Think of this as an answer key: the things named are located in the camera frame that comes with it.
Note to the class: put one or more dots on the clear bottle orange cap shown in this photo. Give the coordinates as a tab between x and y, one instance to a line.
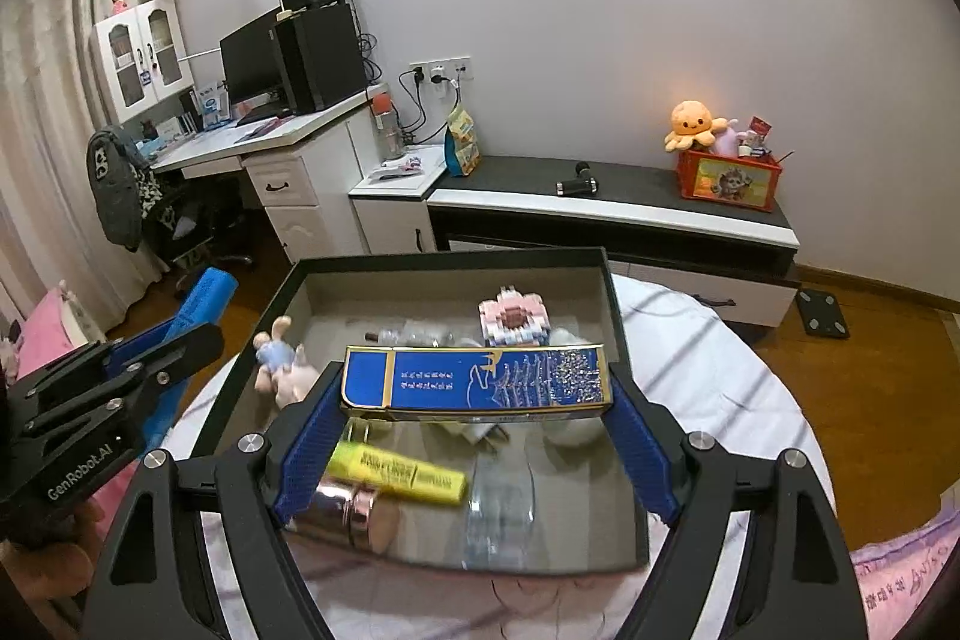
390	130

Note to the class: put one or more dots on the black computer monitor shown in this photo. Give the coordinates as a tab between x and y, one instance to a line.
251	59

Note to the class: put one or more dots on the clear plastic cup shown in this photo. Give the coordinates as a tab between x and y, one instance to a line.
499	512

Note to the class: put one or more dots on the white bedside cabinet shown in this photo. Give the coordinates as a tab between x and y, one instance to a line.
394	220

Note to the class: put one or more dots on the white desk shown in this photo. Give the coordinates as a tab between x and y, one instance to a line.
315	190

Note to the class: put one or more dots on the orange printed crate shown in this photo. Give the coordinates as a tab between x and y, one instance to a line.
727	183

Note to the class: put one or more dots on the purple plush toy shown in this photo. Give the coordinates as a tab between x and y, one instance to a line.
726	141

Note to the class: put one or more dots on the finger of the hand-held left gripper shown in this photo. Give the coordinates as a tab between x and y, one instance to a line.
180	351
206	299

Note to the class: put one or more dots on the pink building block model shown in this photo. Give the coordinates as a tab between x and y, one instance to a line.
516	317

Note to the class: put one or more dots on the grey hooded garment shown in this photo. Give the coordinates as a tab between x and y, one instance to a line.
116	190

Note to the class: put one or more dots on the small red packet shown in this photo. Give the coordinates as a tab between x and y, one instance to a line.
760	129

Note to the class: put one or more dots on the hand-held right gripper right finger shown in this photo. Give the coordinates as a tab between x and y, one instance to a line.
637	460

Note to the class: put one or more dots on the dark storage box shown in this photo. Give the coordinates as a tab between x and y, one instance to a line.
450	280

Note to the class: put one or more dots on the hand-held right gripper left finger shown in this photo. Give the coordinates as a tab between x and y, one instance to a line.
304	452

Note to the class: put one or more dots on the white wall outlet strip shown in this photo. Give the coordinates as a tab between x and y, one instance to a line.
442	70

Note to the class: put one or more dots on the small doll blue dress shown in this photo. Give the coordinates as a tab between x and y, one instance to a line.
274	355

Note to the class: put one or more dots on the black computer tower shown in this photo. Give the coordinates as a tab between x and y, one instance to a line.
322	59

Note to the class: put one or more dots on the pink plush toy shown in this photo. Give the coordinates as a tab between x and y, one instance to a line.
300	381

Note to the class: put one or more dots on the black office chair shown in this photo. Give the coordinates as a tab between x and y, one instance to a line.
202	227

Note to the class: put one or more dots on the orange octopus plush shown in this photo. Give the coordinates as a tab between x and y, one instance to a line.
691	123

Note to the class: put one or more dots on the blue yellow snack bag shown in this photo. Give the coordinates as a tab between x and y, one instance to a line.
463	145

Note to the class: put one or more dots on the papers and pen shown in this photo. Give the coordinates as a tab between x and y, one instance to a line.
397	166

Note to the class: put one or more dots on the small doll figure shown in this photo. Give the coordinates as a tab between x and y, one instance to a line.
118	0

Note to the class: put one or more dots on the white glass door cabinet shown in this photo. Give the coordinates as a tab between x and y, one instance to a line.
139	63

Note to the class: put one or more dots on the blue gold carton box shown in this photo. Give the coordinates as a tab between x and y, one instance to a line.
480	381

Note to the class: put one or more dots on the black white low cabinet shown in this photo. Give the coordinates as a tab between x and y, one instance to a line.
637	197

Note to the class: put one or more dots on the beige curtain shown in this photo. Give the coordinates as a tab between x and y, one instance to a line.
45	123

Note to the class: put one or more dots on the black bathroom scale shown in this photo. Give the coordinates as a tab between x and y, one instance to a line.
823	314

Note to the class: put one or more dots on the pink printed blanket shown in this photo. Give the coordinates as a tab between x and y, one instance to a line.
907	580

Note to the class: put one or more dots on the white charger adapter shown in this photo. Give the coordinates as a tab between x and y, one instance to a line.
480	436

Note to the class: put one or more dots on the blue white boxes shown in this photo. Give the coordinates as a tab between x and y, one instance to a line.
211	108

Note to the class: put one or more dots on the small clear bottle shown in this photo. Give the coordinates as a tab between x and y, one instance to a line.
420	334

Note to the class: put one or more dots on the black massage gun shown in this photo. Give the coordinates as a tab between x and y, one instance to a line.
577	185

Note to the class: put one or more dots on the person's left hand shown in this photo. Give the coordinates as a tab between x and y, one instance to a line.
52	565

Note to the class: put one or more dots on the yellow tube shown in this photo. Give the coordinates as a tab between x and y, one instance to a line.
397	471

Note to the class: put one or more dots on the rose gold metal can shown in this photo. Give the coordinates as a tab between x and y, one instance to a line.
345	516

